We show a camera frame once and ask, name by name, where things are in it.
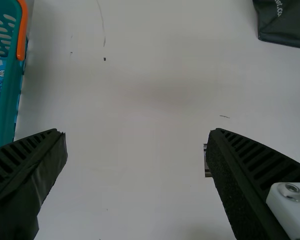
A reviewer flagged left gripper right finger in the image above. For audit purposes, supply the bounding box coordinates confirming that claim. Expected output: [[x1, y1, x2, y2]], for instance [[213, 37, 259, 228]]
[[205, 127, 300, 240]]

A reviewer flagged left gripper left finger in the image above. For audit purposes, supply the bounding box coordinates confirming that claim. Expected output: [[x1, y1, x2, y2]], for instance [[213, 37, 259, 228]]
[[0, 128, 69, 240]]

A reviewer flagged teal shopping basket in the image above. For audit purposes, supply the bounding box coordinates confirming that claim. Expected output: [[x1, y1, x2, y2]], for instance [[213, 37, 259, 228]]
[[0, 0, 30, 151]]

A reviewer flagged dark grey bag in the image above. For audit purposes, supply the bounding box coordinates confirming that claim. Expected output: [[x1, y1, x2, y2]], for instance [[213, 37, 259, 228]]
[[252, 0, 300, 51]]

